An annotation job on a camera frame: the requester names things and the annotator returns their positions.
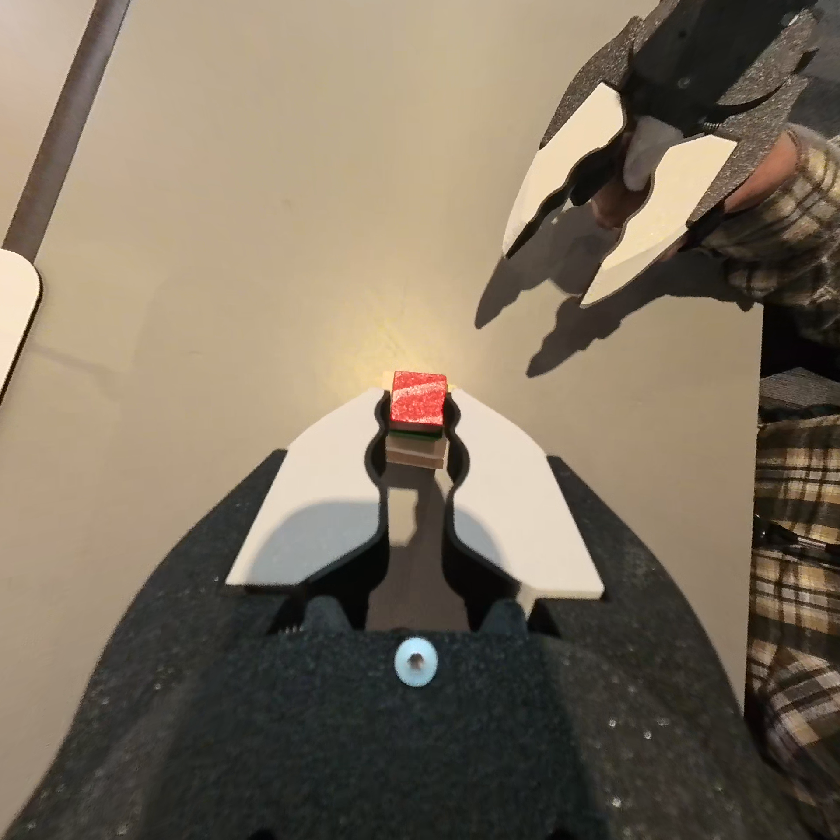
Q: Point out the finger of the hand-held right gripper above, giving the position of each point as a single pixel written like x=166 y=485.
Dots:
x=564 y=164
x=682 y=190

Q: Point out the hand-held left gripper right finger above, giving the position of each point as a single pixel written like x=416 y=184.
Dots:
x=518 y=505

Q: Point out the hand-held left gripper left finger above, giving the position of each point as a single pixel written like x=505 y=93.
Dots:
x=315 y=499

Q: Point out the natural wooden cube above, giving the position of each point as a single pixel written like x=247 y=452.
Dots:
x=420 y=462
x=417 y=445

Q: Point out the green wooden cube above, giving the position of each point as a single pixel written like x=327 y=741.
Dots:
x=413 y=432

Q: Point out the small red wooden cube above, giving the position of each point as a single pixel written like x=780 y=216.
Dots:
x=418 y=397

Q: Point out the person's right forearm plaid sleeve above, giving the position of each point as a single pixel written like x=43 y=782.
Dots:
x=794 y=243

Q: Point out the person's right hand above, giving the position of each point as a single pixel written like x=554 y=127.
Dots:
x=764 y=170

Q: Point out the person's plaid clothing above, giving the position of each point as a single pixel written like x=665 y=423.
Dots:
x=794 y=590

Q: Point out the black table strip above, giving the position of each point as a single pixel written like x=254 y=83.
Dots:
x=72 y=118

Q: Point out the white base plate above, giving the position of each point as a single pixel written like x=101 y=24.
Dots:
x=16 y=315

